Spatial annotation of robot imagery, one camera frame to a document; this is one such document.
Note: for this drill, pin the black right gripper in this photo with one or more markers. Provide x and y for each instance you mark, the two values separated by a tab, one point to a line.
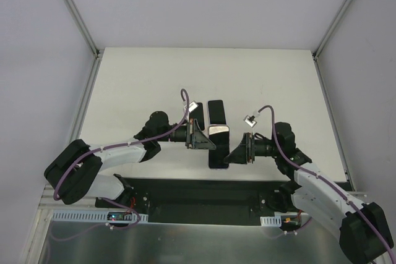
250	147

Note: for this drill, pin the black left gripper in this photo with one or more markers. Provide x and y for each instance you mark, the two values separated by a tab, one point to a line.
189	133

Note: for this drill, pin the clear phone case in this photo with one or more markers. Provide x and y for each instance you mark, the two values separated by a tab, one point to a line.
219	129

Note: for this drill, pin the pink phone case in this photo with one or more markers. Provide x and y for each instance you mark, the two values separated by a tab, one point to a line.
199	115

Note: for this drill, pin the black phone white edge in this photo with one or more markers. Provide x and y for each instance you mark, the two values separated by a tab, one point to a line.
216	112

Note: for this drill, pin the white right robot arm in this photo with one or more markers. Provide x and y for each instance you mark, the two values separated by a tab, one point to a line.
360	228

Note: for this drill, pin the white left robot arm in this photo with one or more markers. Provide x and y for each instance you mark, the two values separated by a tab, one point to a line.
77	170

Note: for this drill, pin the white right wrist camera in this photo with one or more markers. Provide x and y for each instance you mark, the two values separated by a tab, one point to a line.
250	119

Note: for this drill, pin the right white cable duct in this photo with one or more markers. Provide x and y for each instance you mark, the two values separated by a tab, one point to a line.
271	221

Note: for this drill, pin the white cable duct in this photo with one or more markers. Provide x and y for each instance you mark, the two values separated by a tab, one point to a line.
85	216
271	221

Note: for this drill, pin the left white cable duct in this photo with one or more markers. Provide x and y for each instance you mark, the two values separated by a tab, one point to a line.
85	216

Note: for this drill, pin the aluminium front rail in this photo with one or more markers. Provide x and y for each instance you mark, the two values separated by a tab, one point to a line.
47	200

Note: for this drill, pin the left aluminium frame post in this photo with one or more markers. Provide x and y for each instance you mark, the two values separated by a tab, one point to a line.
82	27

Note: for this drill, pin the aluminium frame post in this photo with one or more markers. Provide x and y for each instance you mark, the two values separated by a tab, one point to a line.
82	27
336	21

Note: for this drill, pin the right aluminium frame post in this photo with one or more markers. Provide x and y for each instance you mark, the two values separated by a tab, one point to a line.
336	21

